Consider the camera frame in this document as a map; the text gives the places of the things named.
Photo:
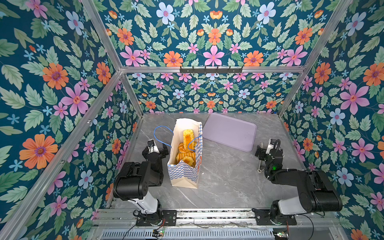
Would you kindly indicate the black hook rail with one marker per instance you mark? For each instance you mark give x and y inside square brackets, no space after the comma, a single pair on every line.
[210,70]

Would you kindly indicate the lilac plastic tray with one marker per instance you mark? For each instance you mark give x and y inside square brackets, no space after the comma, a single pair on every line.
[230,131]

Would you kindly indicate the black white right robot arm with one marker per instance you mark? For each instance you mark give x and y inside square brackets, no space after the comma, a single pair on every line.
[315,191]

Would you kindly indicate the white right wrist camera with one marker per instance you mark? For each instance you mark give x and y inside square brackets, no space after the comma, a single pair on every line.
[271,144]

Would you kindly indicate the long ridged baguette bread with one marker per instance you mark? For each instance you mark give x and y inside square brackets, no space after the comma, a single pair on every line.
[188,158]

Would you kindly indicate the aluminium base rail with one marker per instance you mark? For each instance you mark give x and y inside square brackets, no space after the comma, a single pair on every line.
[216,224]

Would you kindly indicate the aluminium frame profile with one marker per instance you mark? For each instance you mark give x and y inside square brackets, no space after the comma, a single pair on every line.
[77,77]

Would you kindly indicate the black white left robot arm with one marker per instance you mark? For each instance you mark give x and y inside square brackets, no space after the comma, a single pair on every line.
[133,182]

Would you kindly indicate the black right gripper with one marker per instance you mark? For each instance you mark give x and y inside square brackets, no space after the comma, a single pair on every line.
[263,153]

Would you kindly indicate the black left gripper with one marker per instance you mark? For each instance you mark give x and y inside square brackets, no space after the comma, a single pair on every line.
[160,155]

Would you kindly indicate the steel tongs with beige tips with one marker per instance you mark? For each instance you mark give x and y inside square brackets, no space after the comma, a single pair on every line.
[260,163]

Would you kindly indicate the blue checkered paper bag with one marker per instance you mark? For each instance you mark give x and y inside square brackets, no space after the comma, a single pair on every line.
[181,174]

